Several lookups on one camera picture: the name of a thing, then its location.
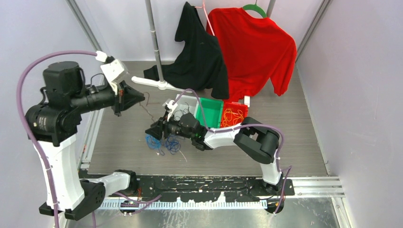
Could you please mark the white clothes rack stand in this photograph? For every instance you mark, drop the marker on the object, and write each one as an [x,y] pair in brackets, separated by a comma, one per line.
[162,84]

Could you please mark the red plastic bin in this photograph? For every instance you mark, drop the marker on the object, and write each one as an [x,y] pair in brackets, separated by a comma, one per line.
[233,113]

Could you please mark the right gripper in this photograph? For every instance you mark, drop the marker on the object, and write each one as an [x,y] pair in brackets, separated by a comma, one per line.
[163,126]

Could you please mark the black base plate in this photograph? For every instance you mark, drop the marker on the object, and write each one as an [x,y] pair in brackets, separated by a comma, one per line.
[202,188]

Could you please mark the white plastic bin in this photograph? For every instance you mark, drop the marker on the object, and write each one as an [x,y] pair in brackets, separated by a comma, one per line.
[186,104]

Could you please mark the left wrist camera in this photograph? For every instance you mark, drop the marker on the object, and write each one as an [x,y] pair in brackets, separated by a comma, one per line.
[115,72]

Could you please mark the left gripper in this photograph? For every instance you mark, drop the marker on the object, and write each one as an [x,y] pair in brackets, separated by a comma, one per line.
[131,97]

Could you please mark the pink hanger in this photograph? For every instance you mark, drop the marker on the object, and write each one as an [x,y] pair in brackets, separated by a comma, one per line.
[206,15]

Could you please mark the black t-shirt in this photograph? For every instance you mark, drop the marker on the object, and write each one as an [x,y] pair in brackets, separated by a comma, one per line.
[200,65]

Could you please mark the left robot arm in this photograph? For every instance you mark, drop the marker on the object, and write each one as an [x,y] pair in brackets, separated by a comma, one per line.
[54,123]

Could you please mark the red sweatshirt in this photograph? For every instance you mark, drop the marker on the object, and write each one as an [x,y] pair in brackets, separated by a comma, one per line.
[255,50]

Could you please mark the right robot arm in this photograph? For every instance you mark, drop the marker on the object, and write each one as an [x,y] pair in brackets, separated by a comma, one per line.
[260,142]

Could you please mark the green plastic bin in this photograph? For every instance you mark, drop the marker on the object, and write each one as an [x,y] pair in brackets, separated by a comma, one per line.
[212,112]

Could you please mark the green hanger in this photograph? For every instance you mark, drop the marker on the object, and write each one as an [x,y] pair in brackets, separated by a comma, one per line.
[255,8]

